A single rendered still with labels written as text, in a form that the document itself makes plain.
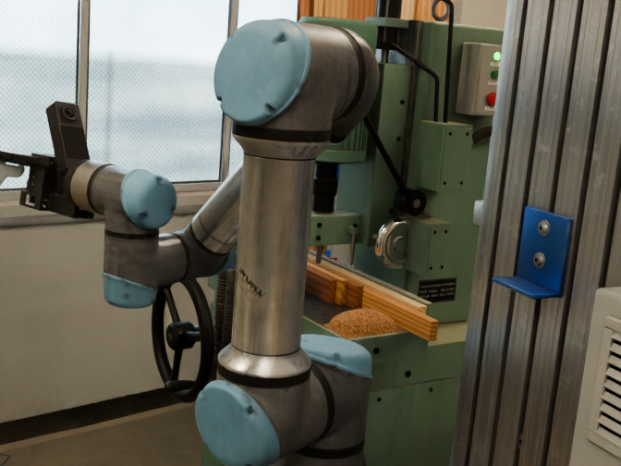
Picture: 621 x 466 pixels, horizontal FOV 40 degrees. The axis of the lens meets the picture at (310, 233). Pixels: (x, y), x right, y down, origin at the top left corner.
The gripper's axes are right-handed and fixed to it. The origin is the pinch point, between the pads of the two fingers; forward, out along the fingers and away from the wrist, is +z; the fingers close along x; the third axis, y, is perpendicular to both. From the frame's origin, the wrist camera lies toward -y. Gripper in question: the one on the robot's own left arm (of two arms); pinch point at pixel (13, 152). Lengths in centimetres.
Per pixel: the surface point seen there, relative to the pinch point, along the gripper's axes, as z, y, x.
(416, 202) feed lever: -24, 0, 87
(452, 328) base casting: -27, 29, 108
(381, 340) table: -35, 26, 63
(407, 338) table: -37, 26, 69
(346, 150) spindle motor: -11, -9, 74
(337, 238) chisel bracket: -8, 11, 82
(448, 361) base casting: -32, 35, 99
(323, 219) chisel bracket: -6, 7, 77
